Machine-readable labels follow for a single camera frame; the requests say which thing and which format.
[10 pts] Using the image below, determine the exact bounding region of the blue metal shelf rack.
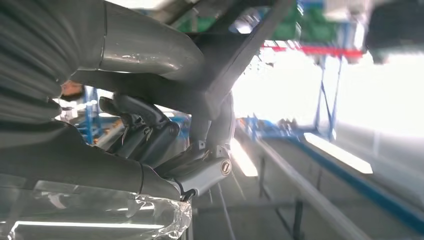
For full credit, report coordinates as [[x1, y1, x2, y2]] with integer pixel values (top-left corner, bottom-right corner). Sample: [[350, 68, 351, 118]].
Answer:
[[312, 54, 344, 142]]

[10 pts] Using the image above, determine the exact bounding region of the person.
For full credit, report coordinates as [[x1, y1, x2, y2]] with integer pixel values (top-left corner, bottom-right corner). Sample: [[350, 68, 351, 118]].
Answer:
[[60, 80, 86, 103]]

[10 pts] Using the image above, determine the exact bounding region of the large stainless steel table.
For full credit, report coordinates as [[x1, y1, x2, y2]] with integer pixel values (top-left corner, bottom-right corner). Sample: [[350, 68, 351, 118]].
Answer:
[[192, 119, 424, 240]]

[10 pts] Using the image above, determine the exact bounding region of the red barrier belt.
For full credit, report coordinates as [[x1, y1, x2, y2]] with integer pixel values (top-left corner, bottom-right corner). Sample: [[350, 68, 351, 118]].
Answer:
[[261, 43, 364, 60]]

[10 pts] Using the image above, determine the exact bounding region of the green plastic crate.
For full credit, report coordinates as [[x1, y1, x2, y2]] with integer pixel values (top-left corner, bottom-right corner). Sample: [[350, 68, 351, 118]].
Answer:
[[271, 6, 339, 42]]

